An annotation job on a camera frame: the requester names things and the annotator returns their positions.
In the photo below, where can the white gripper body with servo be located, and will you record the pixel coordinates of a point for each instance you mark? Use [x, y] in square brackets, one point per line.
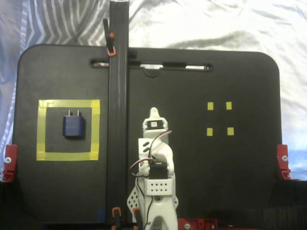
[153, 125]

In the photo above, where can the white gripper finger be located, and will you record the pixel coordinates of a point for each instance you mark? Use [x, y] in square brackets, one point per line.
[157, 115]
[152, 115]

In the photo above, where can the blue white charger block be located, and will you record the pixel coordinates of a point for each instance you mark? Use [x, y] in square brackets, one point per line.
[74, 127]

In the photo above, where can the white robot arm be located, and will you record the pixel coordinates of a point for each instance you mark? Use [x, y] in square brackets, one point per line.
[163, 215]

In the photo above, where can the black divider bar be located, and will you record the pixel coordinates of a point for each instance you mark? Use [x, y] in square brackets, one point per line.
[117, 95]

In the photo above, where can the small yellow tape marker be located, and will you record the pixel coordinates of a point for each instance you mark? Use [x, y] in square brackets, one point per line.
[209, 132]
[210, 106]
[229, 105]
[230, 131]

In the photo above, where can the small orange base clamp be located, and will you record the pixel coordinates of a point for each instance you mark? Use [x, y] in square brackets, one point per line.
[136, 212]

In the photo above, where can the orange black spring clamp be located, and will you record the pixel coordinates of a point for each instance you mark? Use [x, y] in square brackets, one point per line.
[116, 212]
[110, 36]

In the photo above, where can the yellow tape square outline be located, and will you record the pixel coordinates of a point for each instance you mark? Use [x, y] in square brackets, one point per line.
[67, 156]

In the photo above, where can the blue tape piece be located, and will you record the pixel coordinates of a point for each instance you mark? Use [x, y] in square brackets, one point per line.
[100, 214]

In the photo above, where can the red screw C-clamp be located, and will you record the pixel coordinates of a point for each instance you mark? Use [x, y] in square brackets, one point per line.
[208, 224]

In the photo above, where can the red table clamp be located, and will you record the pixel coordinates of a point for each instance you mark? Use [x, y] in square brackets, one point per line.
[283, 153]
[10, 153]

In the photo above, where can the black curved backdrop board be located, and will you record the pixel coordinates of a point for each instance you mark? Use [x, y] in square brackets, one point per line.
[287, 203]

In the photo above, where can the red pole base bracket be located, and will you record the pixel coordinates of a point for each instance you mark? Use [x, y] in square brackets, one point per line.
[187, 224]

